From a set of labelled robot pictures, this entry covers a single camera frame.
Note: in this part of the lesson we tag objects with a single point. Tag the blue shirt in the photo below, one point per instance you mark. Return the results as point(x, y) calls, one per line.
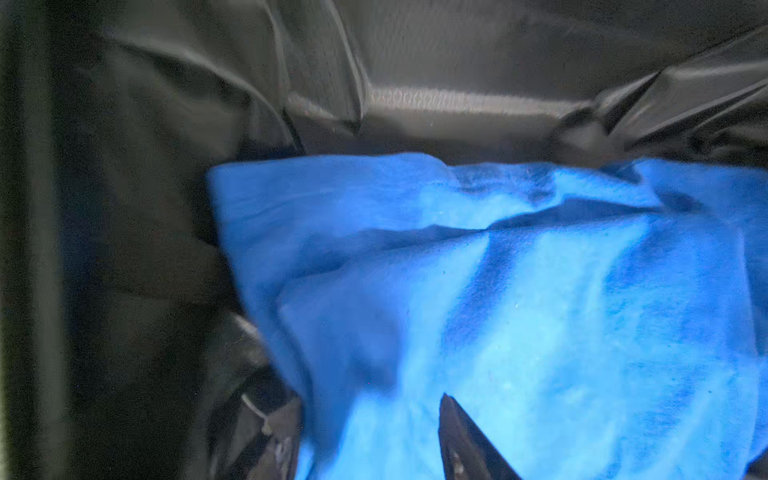
point(594, 323)

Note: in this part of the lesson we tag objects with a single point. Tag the blue suitcase black lining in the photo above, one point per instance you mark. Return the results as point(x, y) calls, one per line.
point(123, 350)

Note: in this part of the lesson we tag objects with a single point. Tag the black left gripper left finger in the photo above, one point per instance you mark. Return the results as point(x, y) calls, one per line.
point(273, 440)

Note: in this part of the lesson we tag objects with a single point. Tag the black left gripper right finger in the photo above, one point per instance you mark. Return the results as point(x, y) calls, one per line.
point(466, 452)

